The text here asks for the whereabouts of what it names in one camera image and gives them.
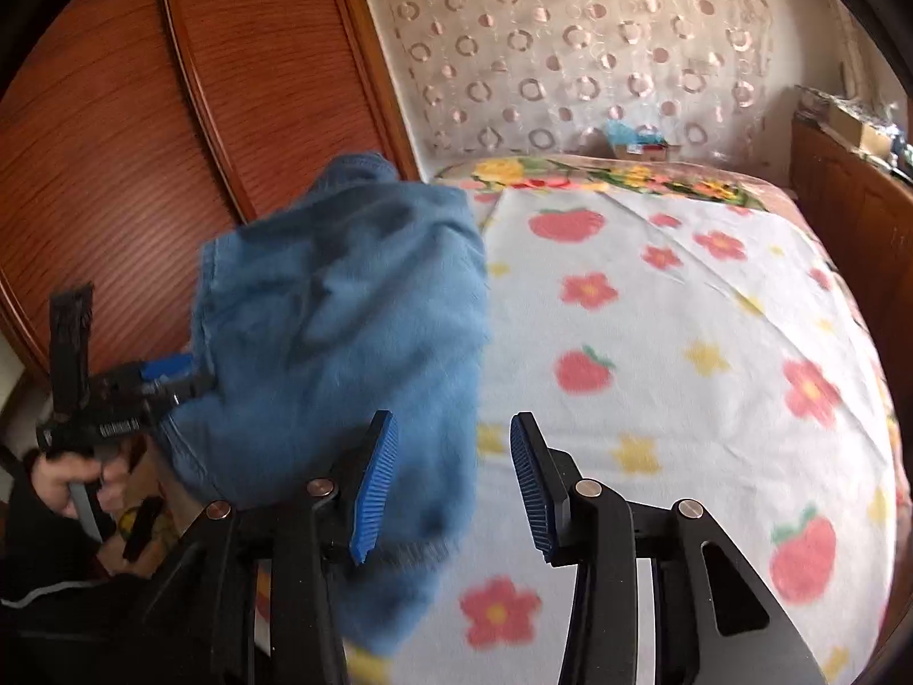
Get white strawberry flower sheet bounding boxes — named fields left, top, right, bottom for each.
left=226, top=184, right=902, bottom=683

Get bed with floral blanket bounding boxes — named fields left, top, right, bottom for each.
left=348, top=159, right=908, bottom=683

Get wooden sideboard cabinet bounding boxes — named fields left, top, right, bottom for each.
left=787, top=116, right=913, bottom=387

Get box with blue bag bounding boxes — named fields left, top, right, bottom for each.
left=604, top=119, right=681, bottom=163

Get wooden slatted wardrobe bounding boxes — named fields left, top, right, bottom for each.
left=2, top=0, right=418, bottom=380

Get person's left hand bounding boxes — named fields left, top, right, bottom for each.
left=31, top=442, right=133, bottom=518

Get pink circle patterned curtain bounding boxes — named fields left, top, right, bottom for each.
left=370, top=0, right=771, bottom=163

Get cardboard box on cabinet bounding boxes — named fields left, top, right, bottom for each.
left=823, top=105, right=893, bottom=161

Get blue denim jeans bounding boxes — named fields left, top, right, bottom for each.
left=156, top=153, right=487, bottom=657

